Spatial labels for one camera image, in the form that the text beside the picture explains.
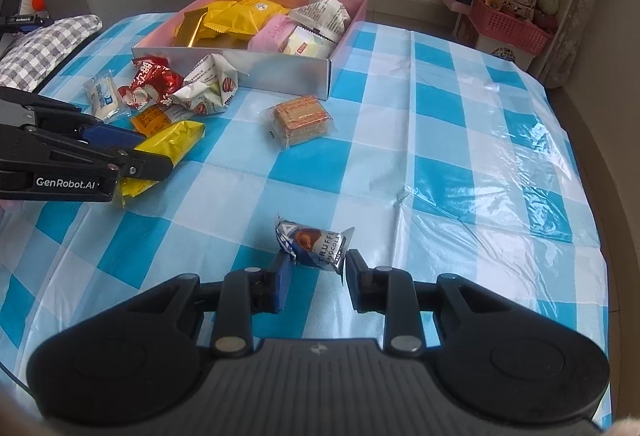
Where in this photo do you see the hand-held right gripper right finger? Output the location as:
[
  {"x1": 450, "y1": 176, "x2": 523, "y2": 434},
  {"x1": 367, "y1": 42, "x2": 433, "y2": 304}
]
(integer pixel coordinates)
[{"x1": 345, "y1": 249, "x2": 506, "y2": 358}]

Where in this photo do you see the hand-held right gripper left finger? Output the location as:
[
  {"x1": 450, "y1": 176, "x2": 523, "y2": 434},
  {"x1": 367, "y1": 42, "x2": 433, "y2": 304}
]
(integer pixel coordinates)
[{"x1": 125, "y1": 249, "x2": 293, "y2": 358}]

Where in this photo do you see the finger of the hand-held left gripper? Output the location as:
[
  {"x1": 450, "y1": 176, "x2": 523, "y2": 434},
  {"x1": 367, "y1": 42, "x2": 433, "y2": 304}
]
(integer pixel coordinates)
[
  {"x1": 0, "y1": 123, "x2": 174, "y2": 183},
  {"x1": 0, "y1": 88, "x2": 146, "y2": 152}
]

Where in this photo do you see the small yellow labelled packet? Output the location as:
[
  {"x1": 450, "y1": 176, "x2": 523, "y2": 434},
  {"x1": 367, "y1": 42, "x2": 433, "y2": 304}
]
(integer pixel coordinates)
[{"x1": 114, "y1": 119, "x2": 207, "y2": 208}]

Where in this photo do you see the white cream cake packet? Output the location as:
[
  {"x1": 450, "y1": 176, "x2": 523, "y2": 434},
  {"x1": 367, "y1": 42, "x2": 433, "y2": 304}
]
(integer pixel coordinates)
[{"x1": 82, "y1": 71, "x2": 124, "y2": 123}]

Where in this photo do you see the blue chocolate candy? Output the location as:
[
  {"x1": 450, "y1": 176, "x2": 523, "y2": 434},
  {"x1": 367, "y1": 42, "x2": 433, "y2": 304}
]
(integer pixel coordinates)
[{"x1": 274, "y1": 213, "x2": 357, "y2": 275}]

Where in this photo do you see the red white snack packet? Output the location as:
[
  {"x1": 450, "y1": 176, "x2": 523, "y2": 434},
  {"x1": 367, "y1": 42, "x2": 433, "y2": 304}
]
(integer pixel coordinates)
[{"x1": 117, "y1": 65, "x2": 187, "y2": 110}]

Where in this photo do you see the small red candy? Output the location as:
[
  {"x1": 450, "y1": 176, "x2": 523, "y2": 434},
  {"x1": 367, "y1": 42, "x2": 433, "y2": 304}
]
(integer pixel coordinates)
[{"x1": 131, "y1": 55, "x2": 172, "y2": 74}]

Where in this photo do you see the newspaper print snack packet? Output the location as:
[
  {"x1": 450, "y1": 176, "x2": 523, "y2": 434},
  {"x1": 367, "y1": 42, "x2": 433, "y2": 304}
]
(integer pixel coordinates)
[
  {"x1": 290, "y1": 0, "x2": 352, "y2": 43},
  {"x1": 170, "y1": 53, "x2": 252, "y2": 115}
]

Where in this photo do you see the gold foil snack packet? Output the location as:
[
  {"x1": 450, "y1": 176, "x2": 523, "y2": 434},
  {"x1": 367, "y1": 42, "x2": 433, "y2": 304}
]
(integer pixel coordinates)
[{"x1": 172, "y1": 8, "x2": 209, "y2": 48}]

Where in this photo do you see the orange wafer snack packet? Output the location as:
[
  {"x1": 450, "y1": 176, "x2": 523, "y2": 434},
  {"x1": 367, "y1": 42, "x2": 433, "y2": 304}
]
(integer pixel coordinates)
[{"x1": 259, "y1": 95, "x2": 339, "y2": 153}]

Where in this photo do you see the pink cardboard box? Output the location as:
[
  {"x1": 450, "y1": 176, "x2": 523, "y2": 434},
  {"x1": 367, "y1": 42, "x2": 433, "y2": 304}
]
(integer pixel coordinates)
[{"x1": 131, "y1": 0, "x2": 369, "y2": 102}]

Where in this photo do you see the pink bar snack packet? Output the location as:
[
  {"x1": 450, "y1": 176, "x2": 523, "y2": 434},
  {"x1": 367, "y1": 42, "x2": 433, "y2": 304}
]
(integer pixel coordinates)
[{"x1": 247, "y1": 14, "x2": 297, "y2": 53}]

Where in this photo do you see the large yellow printed packet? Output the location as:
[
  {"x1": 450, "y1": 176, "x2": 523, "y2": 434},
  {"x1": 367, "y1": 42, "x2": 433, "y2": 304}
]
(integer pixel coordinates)
[{"x1": 227, "y1": 0, "x2": 292, "y2": 37}]

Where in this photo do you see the cream wafer snack packet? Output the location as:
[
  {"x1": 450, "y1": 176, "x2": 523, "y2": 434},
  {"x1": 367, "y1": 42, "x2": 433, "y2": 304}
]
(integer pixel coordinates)
[{"x1": 284, "y1": 26, "x2": 337, "y2": 58}]

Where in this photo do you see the grey checkered pillow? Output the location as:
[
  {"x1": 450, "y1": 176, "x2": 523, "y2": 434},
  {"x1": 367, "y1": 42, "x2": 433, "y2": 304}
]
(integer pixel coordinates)
[{"x1": 0, "y1": 14, "x2": 104, "y2": 93}]

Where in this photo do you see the black gripper device on stand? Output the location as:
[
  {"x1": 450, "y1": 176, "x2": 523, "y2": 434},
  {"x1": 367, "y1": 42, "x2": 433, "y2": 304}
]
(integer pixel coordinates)
[{"x1": 0, "y1": 13, "x2": 52, "y2": 36}]

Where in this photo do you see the blue checkered tablecloth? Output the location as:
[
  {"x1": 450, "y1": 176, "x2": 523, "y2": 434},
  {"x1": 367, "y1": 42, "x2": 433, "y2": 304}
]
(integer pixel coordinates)
[{"x1": 0, "y1": 10, "x2": 622, "y2": 436}]

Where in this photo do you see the white storage box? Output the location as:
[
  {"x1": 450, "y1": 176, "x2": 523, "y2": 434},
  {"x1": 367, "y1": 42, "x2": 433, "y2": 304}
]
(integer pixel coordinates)
[{"x1": 479, "y1": 35, "x2": 537, "y2": 73}]

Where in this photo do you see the pink low shelf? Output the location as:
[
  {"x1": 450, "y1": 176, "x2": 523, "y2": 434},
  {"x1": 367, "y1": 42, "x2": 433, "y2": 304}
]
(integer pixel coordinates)
[{"x1": 439, "y1": 0, "x2": 477, "y2": 43}]

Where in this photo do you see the large pink plastic basket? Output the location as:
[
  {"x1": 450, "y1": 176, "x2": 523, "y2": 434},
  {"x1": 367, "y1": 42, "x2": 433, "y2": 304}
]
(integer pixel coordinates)
[{"x1": 469, "y1": 0, "x2": 557, "y2": 56}]

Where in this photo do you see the beige curtain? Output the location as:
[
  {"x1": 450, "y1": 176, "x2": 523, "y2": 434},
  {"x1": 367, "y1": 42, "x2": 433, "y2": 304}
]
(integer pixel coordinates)
[{"x1": 544, "y1": 0, "x2": 607, "y2": 88}]

